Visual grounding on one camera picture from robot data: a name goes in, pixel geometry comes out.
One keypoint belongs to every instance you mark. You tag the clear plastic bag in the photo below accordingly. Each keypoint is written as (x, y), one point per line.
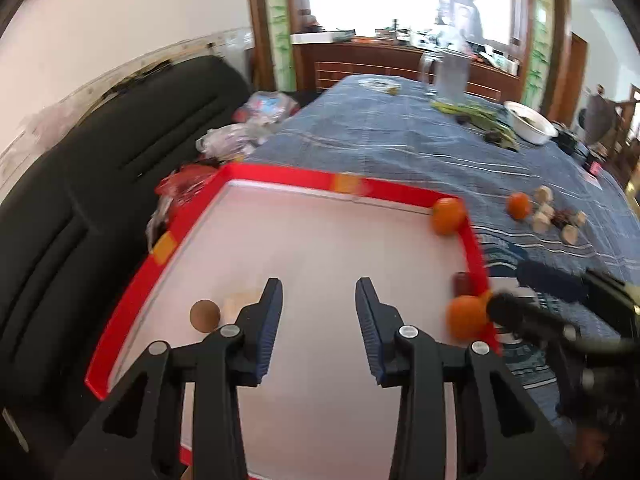
(230, 137)

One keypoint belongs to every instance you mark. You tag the wooden door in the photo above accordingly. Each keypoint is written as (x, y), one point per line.
(577, 80)

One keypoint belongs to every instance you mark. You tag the red cardboard box tray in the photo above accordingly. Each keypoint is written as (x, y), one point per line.
(325, 270)

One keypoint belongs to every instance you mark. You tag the black leather sofa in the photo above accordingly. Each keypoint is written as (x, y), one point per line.
(100, 210)

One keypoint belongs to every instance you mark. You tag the cream lumpy piece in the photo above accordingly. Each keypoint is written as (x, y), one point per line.
(580, 218)
(239, 306)
(542, 193)
(547, 209)
(540, 222)
(570, 233)

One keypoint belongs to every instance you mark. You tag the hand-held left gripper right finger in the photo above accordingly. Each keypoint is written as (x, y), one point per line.
(369, 325)

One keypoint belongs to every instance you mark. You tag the green vegetable stalks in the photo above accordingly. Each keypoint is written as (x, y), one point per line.
(475, 117)

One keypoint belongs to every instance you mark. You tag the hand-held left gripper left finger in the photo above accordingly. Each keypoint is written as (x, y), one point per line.
(267, 320)

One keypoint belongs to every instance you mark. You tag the blue and red snack bag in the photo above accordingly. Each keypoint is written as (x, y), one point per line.
(267, 106)

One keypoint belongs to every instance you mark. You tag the white bowl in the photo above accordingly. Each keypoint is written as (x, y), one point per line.
(530, 122)

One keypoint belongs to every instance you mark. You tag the black jar red label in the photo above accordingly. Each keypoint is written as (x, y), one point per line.
(592, 157)

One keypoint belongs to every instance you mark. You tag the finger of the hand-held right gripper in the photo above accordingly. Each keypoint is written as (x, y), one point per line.
(520, 316)
(550, 281)

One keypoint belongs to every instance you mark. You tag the dark round fruit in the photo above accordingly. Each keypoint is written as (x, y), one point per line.
(492, 136)
(460, 119)

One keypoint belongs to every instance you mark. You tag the wooden cabinet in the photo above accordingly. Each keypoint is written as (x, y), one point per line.
(380, 65)

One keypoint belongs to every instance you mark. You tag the white flat box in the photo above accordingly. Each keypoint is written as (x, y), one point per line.
(320, 37)

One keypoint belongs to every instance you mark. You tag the red jujube date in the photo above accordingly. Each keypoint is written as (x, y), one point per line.
(562, 219)
(462, 283)

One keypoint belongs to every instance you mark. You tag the black round container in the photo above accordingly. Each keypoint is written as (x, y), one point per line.
(567, 140)

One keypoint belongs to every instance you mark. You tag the wooden bamboo-print partition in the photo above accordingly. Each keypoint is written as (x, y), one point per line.
(280, 20)

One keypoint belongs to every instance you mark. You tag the red plastic bag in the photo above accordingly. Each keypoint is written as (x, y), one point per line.
(185, 182)

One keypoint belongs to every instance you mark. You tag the white paper tag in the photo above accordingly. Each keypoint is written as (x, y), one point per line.
(15, 430)

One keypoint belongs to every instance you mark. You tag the glass beer mug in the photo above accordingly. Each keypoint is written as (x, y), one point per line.
(450, 77)

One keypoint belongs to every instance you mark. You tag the orange tangerine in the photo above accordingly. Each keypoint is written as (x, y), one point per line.
(519, 205)
(448, 216)
(466, 317)

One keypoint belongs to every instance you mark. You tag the brown longan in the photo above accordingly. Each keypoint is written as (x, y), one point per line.
(204, 316)

